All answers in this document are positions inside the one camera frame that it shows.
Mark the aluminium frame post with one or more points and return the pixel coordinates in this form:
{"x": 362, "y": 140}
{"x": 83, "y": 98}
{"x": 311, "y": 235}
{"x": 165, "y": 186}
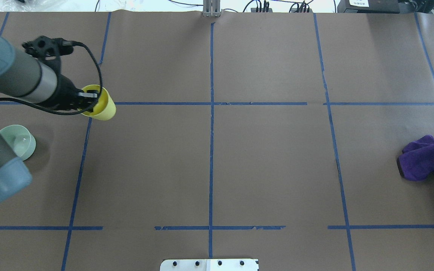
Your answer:
{"x": 212, "y": 8}

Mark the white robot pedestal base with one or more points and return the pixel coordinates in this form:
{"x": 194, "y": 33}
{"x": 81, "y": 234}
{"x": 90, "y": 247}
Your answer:
{"x": 210, "y": 265}

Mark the purple cloth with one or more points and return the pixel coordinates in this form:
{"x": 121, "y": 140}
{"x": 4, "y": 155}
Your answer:
{"x": 416, "y": 162}

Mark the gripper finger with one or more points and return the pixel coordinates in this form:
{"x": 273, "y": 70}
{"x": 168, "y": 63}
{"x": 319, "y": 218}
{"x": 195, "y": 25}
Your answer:
{"x": 87, "y": 94}

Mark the green ceramic bowl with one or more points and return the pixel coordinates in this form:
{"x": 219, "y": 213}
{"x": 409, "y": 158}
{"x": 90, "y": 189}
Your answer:
{"x": 20, "y": 140}

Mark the black box device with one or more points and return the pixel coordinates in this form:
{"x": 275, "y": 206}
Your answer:
{"x": 368, "y": 6}

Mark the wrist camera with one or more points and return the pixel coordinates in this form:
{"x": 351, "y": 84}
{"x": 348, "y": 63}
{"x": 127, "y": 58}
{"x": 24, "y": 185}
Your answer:
{"x": 44, "y": 47}

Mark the yellow plastic cup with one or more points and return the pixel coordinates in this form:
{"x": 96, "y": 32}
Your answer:
{"x": 104, "y": 109}

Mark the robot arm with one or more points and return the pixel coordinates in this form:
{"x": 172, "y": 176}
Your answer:
{"x": 32, "y": 77}

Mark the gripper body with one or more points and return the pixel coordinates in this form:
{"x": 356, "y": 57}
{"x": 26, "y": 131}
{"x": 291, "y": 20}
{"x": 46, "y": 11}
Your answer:
{"x": 65, "y": 92}

